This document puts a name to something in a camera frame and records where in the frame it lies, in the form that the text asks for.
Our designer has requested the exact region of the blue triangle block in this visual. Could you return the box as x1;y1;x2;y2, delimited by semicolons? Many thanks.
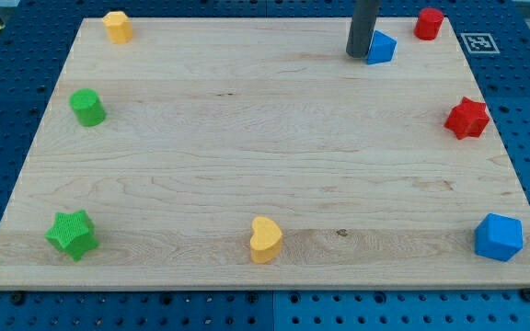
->
366;30;398;64

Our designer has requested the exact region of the light wooden board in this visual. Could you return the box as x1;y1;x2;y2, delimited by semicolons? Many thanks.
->
0;17;530;291

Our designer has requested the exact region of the yellow heart block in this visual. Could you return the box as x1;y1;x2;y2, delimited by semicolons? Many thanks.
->
249;216;283;264

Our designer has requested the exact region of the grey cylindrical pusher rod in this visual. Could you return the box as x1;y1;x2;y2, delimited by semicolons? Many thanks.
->
346;0;381;59

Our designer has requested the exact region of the green cylinder block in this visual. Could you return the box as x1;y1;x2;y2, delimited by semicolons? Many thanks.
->
69;88;106;127

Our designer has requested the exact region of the yellow hexagon block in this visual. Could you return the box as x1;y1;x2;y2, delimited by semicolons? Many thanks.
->
102;11;133;44

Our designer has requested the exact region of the green star block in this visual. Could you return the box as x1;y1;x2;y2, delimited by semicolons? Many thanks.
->
44;210;99;262

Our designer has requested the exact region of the red star block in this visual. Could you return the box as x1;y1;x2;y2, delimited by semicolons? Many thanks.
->
444;97;490;140

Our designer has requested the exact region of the red cylinder block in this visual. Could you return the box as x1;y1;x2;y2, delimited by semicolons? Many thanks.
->
413;7;444;40

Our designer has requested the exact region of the blue cube block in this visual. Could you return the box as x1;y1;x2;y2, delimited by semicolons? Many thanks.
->
474;213;524;262

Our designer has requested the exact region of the white fiducial marker tag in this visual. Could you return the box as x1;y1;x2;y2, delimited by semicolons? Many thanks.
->
460;32;500;54

